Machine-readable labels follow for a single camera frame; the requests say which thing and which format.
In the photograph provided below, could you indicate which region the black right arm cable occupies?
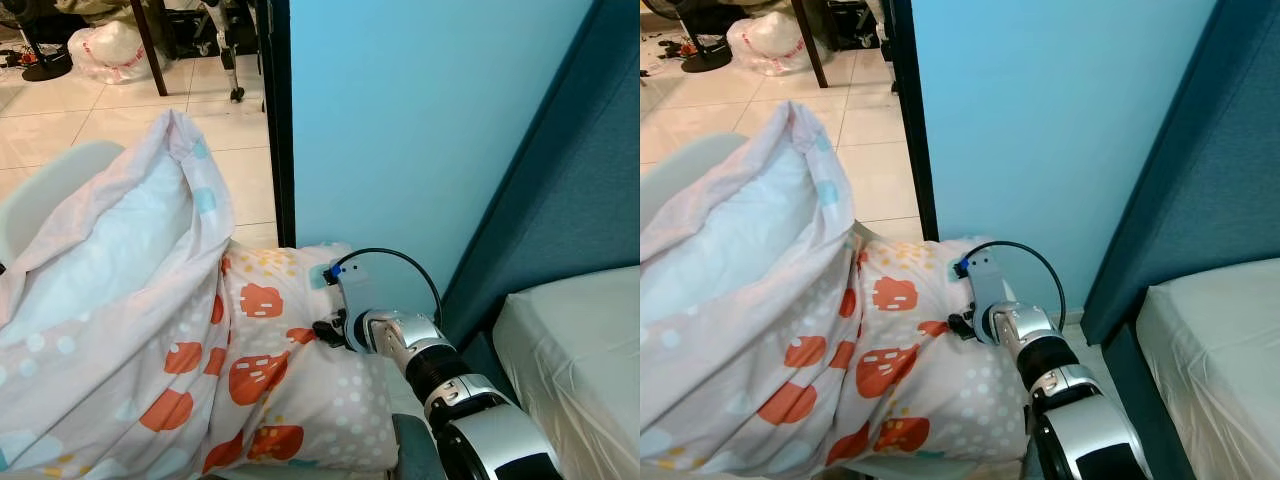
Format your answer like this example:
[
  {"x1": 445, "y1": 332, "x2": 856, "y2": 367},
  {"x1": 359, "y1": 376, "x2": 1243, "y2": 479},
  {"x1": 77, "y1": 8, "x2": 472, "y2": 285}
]
[
  {"x1": 334, "y1": 247, "x2": 444, "y2": 332},
  {"x1": 964, "y1": 240, "x2": 1068, "y2": 332}
]

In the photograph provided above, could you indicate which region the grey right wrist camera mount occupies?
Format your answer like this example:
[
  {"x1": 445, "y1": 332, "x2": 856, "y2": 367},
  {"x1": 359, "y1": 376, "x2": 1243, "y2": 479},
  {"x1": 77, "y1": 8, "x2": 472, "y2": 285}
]
[
  {"x1": 324, "y1": 258, "x2": 387, "y2": 347},
  {"x1": 954, "y1": 250, "x2": 1012, "y2": 337}
]

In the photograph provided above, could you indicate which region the white knotted rubbish bag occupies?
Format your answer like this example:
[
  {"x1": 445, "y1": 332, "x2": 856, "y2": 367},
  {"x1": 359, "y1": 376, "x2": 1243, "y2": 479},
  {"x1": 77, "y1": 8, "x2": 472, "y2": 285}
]
[
  {"x1": 67, "y1": 19, "x2": 147, "y2": 85},
  {"x1": 726, "y1": 11, "x2": 807, "y2": 77}
]

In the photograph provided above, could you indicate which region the teal bed frame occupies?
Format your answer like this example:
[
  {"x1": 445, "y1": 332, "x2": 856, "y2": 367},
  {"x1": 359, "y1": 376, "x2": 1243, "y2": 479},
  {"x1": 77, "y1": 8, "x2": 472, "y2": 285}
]
[
  {"x1": 1098, "y1": 320, "x2": 1197, "y2": 480},
  {"x1": 460, "y1": 329, "x2": 523, "y2": 413}
]

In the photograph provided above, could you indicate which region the black door frame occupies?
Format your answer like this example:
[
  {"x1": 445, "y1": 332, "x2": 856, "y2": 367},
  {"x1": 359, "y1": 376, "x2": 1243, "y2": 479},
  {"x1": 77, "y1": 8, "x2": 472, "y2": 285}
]
[
  {"x1": 254, "y1": 0, "x2": 298, "y2": 250},
  {"x1": 884, "y1": 0, "x2": 940, "y2": 242}
]

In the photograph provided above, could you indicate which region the black round fan base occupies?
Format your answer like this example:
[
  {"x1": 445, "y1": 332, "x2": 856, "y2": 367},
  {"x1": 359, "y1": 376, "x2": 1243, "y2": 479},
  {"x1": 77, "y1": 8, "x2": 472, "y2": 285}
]
[
  {"x1": 19, "y1": 0, "x2": 74, "y2": 83},
  {"x1": 679, "y1": 0, "x2": 735, "y2": 75}
]

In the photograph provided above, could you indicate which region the mattress with white sheet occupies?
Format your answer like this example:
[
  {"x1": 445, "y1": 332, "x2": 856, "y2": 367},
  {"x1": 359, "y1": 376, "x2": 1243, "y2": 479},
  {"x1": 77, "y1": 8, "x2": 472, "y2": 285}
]
[
  {"x1": 1134, "y1": 257, "x2": 1280, "y2": 480},
  {"x1": 491, "y1": 264, "x2": 641, "y2": 480}
]

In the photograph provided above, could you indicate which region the teal padded headboard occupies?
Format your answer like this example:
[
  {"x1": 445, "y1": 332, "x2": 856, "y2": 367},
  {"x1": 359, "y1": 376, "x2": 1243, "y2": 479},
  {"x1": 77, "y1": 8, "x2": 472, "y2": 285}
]
[
  {"x1": 1079, "y1": 0, "x2": 1280, "y2": 347},
  {"x1": 439, "y1": 0, "x2": 641, "y2": 348}
]

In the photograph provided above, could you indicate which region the grey wheeled stand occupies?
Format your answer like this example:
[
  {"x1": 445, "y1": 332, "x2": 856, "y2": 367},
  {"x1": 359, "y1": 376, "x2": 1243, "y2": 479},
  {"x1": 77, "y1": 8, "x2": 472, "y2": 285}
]
[
  {"x1": 204, "y1": 0, "x2": 248, "y2": 104},
  {"x1": 864, "y1": 0, "x2": 898, "y2": 46}
]

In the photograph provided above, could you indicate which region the dark brown table leg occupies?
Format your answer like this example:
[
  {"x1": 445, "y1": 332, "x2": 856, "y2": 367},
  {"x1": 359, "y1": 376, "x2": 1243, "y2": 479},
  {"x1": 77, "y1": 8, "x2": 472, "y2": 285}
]
[
  {"x1": 791, "y1": 0, "x2": 830, "y2": 90},
  {"x1": 129, "y1": 0, "x2": 170, "y2": 99}
]

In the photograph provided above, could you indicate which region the pink pillow with coloured dots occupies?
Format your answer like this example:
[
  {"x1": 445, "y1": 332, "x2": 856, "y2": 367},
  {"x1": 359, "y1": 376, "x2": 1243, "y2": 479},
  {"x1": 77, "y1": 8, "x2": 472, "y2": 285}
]
[
  {"x1": 640, "y1": 100, "x2": 1032, "y2": 477},
  {"x1": 0, "y1": 108, "x2": 402, "y2": 477}
]

